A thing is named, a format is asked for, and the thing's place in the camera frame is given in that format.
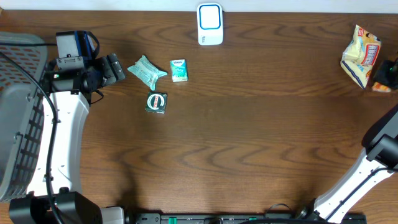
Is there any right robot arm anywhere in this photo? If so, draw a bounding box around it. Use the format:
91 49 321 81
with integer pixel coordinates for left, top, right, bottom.
295 106 397 223

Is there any orange white tissue pack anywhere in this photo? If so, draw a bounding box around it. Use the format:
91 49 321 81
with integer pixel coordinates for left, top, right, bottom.
372 82 392 93

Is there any light teal crinkled packet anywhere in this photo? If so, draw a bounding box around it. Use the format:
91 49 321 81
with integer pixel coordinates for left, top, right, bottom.
127 55 167 91

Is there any teal tissue pack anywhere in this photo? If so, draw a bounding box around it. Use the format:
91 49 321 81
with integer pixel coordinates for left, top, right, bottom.
170 59 188 82

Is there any grey plastic mesh basket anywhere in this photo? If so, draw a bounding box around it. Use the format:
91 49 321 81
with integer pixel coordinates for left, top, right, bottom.
1 32 48 202

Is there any dark green square packet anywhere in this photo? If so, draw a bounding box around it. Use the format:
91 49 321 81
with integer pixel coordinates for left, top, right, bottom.
146 91 167 114

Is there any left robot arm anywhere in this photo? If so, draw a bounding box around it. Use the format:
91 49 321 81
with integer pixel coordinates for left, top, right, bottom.
1 30 129 223

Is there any white barcode scanner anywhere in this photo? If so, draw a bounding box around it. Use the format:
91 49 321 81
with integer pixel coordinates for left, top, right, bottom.
197 2 224 45

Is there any cream snack bag blue trim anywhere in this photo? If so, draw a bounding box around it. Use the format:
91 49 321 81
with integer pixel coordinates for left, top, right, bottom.
340 25 382 89

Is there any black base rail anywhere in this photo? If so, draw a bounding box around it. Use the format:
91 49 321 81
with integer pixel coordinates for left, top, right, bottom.
133 212 368 224

